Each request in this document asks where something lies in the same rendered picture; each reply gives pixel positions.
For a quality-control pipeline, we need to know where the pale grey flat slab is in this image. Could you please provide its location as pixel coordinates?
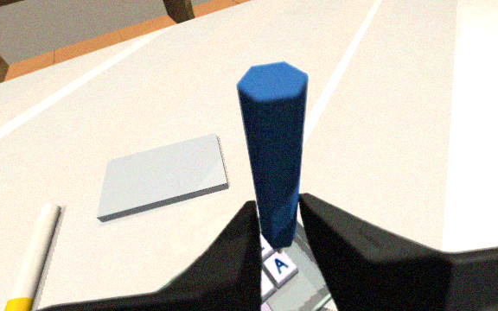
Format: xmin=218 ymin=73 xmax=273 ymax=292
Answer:
xmin=96 ymin=133 xmax=229 ymax=222

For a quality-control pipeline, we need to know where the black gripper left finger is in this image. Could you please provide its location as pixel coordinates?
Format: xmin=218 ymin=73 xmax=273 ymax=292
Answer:
xmin=36 ymin=200 xmax=262 ymax=311

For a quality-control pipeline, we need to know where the keyboard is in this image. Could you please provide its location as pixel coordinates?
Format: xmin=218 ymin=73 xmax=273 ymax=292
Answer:
xmin=259 ymin=218 xmax=332 ymax=311

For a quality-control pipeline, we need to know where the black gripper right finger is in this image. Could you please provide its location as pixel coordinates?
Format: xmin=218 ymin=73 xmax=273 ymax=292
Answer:
xmin=299 ymin=193 xmax=498 ymax=311

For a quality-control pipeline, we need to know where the white and yellow cylinder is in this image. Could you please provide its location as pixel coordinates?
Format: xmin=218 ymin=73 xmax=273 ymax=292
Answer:
xmin=4 ymin=203 xmax=61 ymax=311

